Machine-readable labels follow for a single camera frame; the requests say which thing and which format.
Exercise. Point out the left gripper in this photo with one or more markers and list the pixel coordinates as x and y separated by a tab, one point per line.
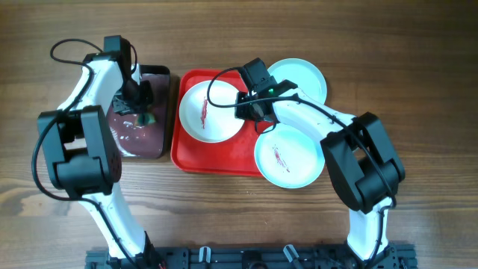
124	106

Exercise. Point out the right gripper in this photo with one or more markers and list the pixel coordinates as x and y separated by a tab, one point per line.
244	113

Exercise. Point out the green yellow sponge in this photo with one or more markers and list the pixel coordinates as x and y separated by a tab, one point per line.
145	119

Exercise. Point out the light blue plate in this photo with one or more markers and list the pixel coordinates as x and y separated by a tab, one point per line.
288	158
301	72

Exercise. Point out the white round plate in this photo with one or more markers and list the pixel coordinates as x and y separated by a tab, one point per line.
205	122

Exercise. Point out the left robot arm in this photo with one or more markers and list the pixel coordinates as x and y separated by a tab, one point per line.
82	157

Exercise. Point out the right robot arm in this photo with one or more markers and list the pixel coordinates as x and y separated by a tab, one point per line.
363	165

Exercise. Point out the black rectangular tray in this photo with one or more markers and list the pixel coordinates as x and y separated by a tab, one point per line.
148	141

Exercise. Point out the red plastic tray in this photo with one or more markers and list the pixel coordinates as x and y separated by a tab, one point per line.
234	156

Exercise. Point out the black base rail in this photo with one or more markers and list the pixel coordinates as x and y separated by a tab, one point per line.
321	256

